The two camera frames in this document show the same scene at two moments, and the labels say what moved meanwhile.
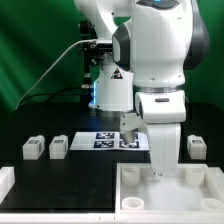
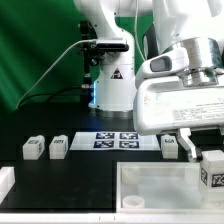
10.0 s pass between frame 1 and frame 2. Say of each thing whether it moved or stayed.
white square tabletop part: stayed
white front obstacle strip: stayed
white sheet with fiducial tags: stayed
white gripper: moved
